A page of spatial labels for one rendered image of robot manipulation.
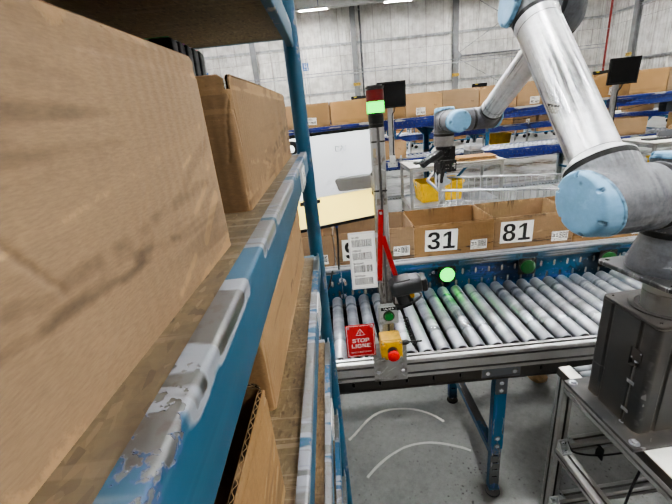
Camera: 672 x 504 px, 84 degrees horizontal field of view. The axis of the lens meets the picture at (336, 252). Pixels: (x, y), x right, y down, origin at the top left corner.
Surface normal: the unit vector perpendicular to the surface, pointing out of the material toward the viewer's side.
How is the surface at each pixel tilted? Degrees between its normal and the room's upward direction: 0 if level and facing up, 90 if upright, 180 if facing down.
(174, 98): 90
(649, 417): 90
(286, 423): 0
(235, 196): 90
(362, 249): 90
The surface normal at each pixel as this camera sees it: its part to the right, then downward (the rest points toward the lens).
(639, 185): 0.04, -0.25
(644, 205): 0.11, 0.23
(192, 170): 1.00, -0.08
